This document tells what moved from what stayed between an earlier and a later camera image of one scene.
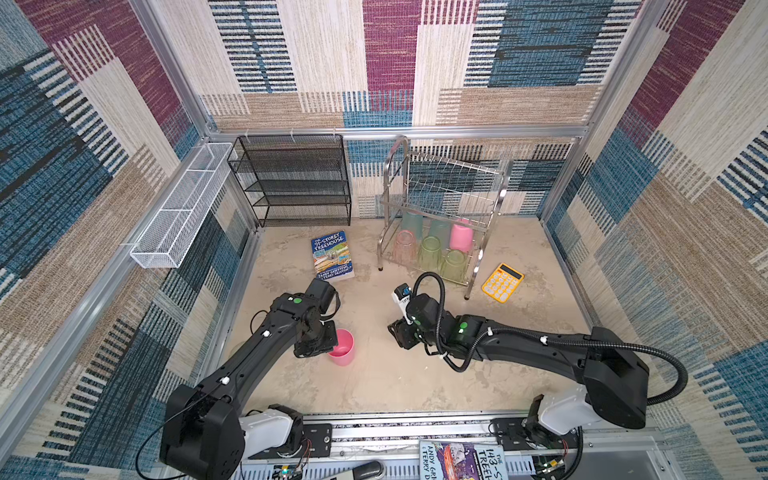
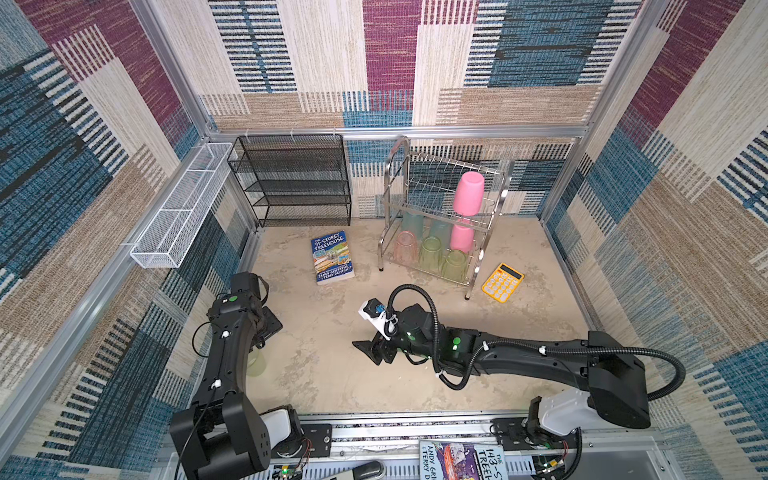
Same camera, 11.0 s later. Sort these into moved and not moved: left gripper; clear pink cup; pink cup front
Moved: left gripper; pink cup front
Not moved: clear pink cup
